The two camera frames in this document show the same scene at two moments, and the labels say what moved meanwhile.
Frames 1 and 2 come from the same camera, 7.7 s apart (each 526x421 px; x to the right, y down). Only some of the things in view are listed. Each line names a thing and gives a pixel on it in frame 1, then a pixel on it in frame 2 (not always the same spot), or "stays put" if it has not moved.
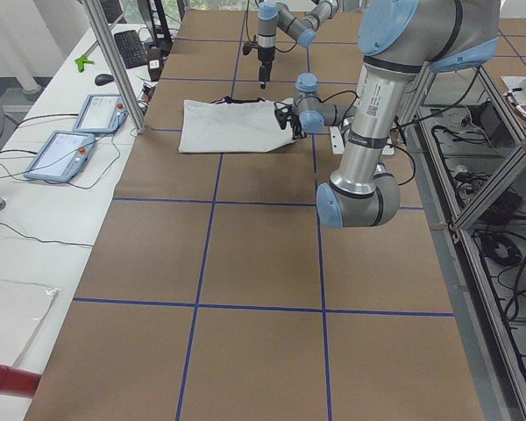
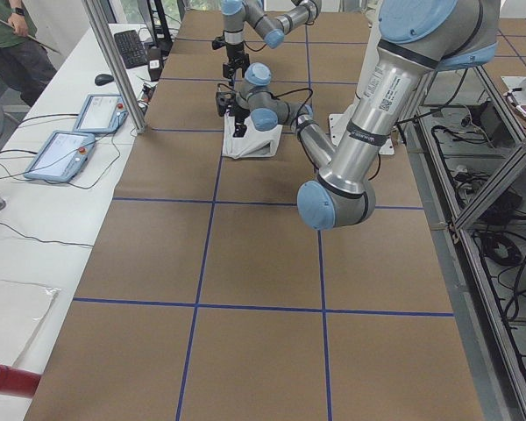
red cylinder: x=3 y=379 stays put
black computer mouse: x=103 y=79 stays put
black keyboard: x=131 y=48 stays put
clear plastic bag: x=11 y=312 stays put
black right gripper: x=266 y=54 → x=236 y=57
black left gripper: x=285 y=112 → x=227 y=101
